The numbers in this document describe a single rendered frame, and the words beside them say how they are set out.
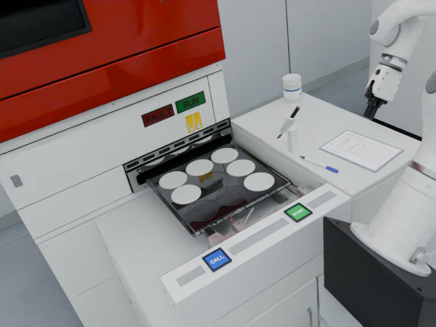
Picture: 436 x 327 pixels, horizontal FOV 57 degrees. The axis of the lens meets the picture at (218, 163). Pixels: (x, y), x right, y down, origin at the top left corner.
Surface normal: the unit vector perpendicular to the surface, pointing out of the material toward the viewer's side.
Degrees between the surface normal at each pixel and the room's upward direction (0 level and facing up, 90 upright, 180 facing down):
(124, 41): 90
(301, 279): 90
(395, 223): 50
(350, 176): 0
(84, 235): 90
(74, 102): 90
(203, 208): 0
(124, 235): 0
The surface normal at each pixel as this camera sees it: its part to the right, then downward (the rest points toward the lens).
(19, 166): 0.52, 0.41
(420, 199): -0.53, -0.05
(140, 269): -0.16, -0.81
